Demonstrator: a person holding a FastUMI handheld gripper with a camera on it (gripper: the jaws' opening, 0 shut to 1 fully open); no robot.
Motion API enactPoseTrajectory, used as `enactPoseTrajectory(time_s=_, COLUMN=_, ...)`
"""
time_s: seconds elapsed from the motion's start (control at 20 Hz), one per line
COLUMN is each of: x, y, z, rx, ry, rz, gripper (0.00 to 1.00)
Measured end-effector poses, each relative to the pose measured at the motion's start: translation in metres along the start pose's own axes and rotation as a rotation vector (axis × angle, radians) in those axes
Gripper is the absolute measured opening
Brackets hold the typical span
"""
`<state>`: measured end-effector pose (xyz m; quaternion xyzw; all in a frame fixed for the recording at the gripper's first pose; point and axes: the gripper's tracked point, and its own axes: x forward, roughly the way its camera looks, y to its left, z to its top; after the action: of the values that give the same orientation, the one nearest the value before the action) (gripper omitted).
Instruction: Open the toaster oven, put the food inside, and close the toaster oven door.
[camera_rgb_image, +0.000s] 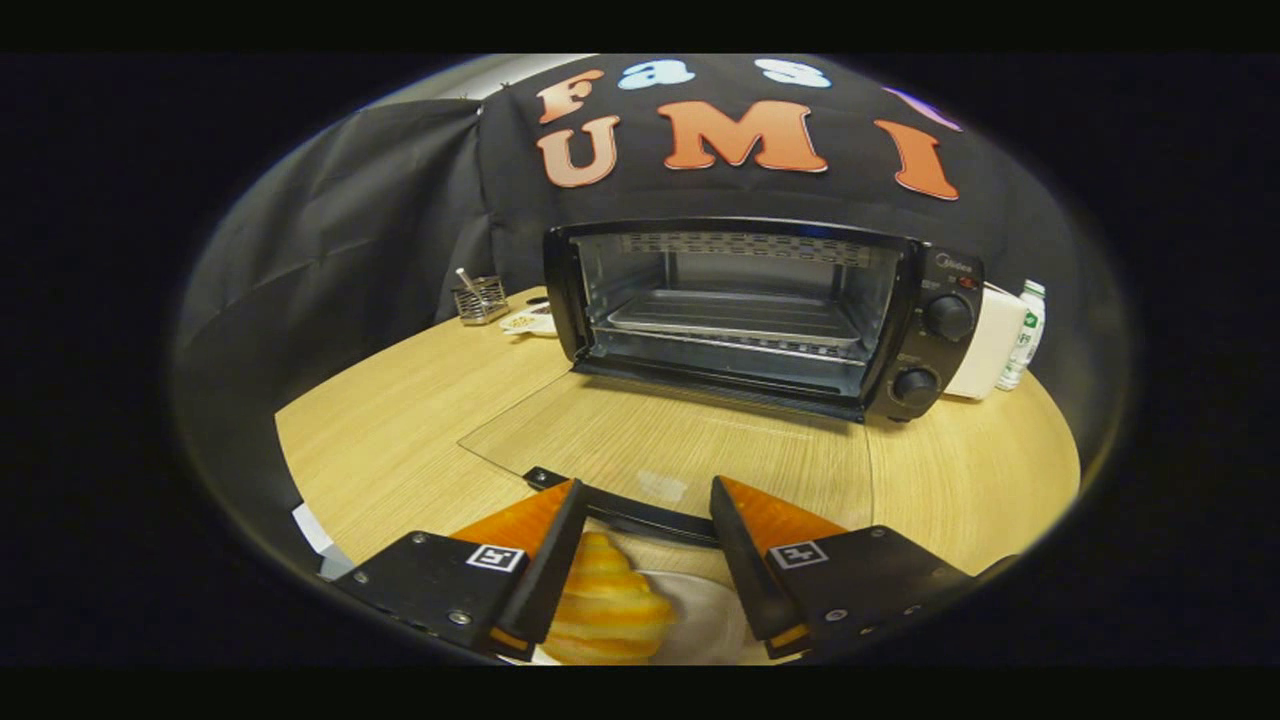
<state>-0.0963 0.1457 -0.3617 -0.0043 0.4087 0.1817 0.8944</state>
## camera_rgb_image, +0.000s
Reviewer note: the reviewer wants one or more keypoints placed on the metal oven tray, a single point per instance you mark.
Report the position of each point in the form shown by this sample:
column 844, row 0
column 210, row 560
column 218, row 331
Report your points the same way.
column 735, row 315

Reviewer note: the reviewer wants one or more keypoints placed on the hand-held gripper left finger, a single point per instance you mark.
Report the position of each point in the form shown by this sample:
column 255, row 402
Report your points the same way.
column 555, row 570

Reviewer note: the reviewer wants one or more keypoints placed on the white plate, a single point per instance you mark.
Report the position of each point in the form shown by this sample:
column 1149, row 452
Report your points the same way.
column 712, row 625

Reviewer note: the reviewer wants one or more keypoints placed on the golden croissant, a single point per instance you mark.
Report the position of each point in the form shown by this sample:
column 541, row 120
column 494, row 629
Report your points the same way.
column 610, row 610

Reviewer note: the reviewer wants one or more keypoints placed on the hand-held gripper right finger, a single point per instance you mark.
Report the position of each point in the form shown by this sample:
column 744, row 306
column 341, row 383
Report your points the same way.
column 745, row 570

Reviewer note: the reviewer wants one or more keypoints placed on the small white patterned dish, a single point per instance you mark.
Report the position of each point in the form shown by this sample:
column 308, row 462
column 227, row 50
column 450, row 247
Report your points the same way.
column 528, row 322

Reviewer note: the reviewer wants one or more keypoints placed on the white plastic bottle green label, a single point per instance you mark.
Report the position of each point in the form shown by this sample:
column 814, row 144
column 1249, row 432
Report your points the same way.
column 1028, row 335

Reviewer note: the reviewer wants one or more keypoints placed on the black toaster oven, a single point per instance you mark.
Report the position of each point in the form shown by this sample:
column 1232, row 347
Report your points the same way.
column 925, row 350

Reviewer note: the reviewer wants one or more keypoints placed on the black backdrop cloth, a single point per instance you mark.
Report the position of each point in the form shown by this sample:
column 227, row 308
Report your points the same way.
column 350, row 250

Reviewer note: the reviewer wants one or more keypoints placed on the white bread toaster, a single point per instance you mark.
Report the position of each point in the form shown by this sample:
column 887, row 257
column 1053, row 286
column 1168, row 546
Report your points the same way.
column 985, row 345

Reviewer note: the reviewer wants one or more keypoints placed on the white paper sheet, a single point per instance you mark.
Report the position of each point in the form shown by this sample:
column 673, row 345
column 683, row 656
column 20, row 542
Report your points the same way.
column 315, row 535

